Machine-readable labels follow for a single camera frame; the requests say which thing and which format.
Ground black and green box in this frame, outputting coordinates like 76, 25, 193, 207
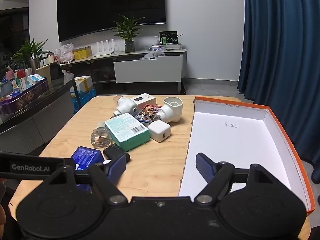
159, 31, 179, 46

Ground orange and white cardboard box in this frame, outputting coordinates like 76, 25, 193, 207
178, 96, 316, 214

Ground colourful card game box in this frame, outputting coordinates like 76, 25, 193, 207
135, 104, 163, 127

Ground black square box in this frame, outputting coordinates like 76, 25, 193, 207
49, 62, 63, 80

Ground white cabinet drawer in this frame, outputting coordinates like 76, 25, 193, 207
113, 56, 182, 84

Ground dark blue curtain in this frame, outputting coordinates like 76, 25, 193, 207
237, 0, 320, 166

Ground steel tumbler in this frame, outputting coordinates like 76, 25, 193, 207
29, 56, 41, 74

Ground purple patterned tin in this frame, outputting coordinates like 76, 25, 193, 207
0, 77, 50, 115

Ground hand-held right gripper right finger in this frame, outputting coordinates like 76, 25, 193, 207
194, 152, 278, 205

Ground long tv cabinet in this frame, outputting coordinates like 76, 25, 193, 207
59, 48, 187, 93

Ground yellow cardboard box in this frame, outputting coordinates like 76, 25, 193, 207
73, 46, 93, 60

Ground white cube usb charger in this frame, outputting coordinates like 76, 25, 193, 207
148, 120, 171, 142

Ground dark curved counter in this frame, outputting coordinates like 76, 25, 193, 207
0, 74, 76, 156

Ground white box with phone print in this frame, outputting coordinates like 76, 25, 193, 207
132, 93, 157, 108

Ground leafy green plant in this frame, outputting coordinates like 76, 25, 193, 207
11, 38, 49, 67

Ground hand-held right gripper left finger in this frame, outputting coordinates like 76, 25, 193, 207
44, 154, 128, 205

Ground blue plastic bags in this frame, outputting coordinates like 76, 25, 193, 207
71, 86, 97, 113

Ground black power adapter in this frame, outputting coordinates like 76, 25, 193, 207
103, 144, 131, 163

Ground white and yellow carton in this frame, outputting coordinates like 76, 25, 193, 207
74, 76, 94, 93

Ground large black television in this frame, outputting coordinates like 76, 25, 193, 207
57, 0, 167, 43

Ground white router with antennas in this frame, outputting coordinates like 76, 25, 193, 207
93, 39, 118, 57

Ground white plug adapter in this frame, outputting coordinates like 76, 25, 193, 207
113, 96, 138, 117

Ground white plastic bag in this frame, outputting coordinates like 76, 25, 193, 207
54, 43, 76, 63

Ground blue and white medicine box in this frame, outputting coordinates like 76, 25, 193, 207
27, 74, 47, 85

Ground blue printed box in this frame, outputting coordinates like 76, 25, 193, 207
71, 146, 104, 193

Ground potted plant in dark vase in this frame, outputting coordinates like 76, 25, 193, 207
112, 14, 146, 53

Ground teal green box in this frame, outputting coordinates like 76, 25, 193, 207
104, 112, 151, 152

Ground white lamp socket adapter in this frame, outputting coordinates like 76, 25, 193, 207
156, 97, 184, 124

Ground tan cardboard box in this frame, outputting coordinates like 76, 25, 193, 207
35, 64, 52, 84

